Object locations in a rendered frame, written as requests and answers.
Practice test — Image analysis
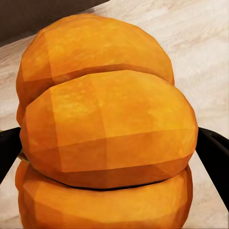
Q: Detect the pumpkin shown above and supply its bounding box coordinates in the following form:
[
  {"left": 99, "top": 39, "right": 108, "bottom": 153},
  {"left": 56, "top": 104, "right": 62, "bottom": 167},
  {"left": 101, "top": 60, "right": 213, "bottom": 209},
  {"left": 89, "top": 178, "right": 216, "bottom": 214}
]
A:
[{"left": 15, "top": 13, "right": 198, "bottom": 229}]

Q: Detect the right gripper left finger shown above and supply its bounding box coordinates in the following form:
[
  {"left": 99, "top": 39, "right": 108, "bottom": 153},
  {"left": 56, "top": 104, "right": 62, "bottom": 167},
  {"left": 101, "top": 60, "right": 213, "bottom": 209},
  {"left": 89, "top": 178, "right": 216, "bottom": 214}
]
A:
[{"left": 0, "top": 127, "right": 22, "bottom": 184}]

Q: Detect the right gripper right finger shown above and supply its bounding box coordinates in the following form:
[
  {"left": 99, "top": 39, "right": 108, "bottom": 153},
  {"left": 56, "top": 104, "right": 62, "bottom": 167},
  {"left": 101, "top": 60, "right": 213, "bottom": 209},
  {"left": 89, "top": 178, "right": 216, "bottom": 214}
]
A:
[{"left": 196, "top": 127, "right": 229, "bottom": 211}]

